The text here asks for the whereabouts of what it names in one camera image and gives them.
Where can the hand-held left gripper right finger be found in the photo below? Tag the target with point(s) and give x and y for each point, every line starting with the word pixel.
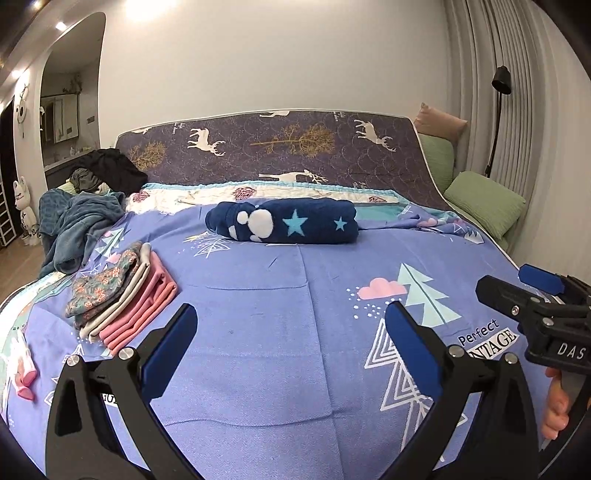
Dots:
pixel 411 350

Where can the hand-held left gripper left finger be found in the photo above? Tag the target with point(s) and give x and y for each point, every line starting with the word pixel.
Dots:
pixel 171 350

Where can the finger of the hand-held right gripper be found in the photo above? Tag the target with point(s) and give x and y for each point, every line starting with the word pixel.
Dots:
pixel 503 293
pixel 540 278

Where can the navy fleece star-print garment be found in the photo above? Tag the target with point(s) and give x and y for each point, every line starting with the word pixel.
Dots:
pixel 300 221

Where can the person's right hand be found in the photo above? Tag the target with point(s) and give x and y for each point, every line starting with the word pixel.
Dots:
pixel 556 406

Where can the pink folded garment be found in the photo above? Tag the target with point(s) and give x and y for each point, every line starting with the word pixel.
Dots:
pixel 147 304

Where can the beige folded garment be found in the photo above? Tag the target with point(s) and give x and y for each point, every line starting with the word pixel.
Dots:
pixel 134 290

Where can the large green pillow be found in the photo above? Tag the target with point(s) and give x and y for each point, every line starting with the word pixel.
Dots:
pixel 485 203

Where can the floral folded garment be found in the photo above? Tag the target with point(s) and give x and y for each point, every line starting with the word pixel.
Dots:
pixel 106 281

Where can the purple tree-print bed sheet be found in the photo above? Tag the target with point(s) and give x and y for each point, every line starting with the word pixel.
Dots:
pixel 295 323

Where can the pink sock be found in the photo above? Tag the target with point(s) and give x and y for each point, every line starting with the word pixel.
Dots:
pixel 25 381

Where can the small green pillow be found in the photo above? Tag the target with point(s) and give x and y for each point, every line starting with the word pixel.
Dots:
pixel 436 159

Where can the teal knitted blanket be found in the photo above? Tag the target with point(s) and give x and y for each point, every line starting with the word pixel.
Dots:
pixel 74 221

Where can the grey pleated curtain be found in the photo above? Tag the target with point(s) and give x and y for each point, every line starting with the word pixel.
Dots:
pixel 540 115

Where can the pink pillow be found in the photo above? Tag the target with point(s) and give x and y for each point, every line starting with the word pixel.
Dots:
pixel 438 122

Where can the black garment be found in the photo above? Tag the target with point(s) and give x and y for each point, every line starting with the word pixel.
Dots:
pixel 117 168

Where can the grey-green garment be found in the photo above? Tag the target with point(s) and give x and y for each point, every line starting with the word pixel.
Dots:
pixel 85 180

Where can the black floor lamp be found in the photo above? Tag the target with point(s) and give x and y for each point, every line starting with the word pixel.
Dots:
pixel 501 78

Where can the white cat figurine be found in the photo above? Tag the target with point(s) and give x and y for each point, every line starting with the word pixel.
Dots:
pixel 23 207

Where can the white storage rack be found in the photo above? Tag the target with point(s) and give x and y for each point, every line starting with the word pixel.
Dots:
pixel 7 217

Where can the wall cabinet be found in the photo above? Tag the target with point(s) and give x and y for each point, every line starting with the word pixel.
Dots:
pixel 60 117

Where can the white wall clock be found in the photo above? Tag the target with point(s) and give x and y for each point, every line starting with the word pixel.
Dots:
pixel 21 108

